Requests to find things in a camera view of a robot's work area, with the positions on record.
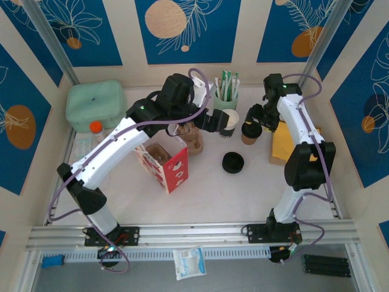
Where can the black coffee cup lid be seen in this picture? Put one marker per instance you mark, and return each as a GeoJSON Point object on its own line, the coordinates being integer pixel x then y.
{"type": "Point", "coordinates": [251, 130]}

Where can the yellow napkin stack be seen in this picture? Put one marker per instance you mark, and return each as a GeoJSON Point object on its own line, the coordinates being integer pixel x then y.
{"type": "Point", "coordinates": [281, 143]}

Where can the red white paper gift bag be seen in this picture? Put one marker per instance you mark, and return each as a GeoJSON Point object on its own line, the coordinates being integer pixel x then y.
{"type": "Point", "coordinates": [176, 176]}

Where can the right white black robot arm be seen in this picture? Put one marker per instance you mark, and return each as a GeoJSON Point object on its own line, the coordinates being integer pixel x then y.
{"type": "Point", "coordinates": [291, 115]}

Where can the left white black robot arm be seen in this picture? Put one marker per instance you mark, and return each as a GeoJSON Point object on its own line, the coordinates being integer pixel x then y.
{"type": "Point", "coordinates": [115, 146]}

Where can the mint green holder cup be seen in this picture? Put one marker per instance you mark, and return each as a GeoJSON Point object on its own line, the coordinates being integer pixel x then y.
{"type": "Point", "coordinates": [226, 105]}

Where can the green wrapped stirrer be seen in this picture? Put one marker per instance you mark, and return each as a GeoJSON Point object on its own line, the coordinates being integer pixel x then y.
{"type": "Point", "coordinates": [225, 82]}
{"type": "Point", "coordinates": [234, 80]}

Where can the mint green lidded container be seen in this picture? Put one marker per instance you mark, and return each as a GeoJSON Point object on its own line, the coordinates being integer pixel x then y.
{"type": "Point", "coordinates": [94, 103]}

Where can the orange capped small bottle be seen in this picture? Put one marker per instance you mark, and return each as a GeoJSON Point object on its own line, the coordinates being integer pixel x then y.
{"type": "Point", "coordinates": [96, 127]}

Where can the clear blister packet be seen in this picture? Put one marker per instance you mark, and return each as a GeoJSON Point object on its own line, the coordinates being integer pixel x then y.
{"type": "Point", "coordinates": [83, 148]}

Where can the black controller board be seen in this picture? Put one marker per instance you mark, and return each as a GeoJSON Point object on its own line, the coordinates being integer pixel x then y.
{"type": "Point", "coordinates": [109, 252]}
{"type": "Point", "coordinates": [278, 255]}

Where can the blue white wipe packet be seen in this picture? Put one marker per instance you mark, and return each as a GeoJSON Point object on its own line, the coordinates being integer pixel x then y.
{"type": "Point", "coordinates": [188, 263]}

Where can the black strip bundle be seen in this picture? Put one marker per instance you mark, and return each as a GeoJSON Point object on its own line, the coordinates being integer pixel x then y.
{"type": "Point", "coordinates": [326, 266]}

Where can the blue small block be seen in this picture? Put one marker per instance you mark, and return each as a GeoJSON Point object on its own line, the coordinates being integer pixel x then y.
{"type": "Point", "coordinates": [53, 261]}

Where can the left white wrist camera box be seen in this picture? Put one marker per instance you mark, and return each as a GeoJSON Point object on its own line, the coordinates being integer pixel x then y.
{"type": "Point", "coordinates": [200, 91]}

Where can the aluminium frame post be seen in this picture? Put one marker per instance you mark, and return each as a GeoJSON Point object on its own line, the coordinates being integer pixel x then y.
{"type": "Point", "coordinates": [51, 39]}
{"type": "Point", "coordinates": [322, 42]}

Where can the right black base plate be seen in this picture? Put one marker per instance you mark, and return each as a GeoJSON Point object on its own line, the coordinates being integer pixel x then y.
{"type": "Point", "coordinates": [255, 234]}

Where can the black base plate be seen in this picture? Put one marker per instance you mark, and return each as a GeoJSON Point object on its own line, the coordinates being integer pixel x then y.
{"type": "Point", "coordinates": [133, 237]}
{"type": "Point", "coordinates": [255, 234]}

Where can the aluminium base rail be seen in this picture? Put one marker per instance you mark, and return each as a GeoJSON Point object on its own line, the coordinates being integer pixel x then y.
{"type": "Point", "coordinates": [194, 234]}

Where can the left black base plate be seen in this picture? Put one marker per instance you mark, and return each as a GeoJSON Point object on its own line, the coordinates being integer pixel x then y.
{"type": "Point", "coordinates": [133, 237]}

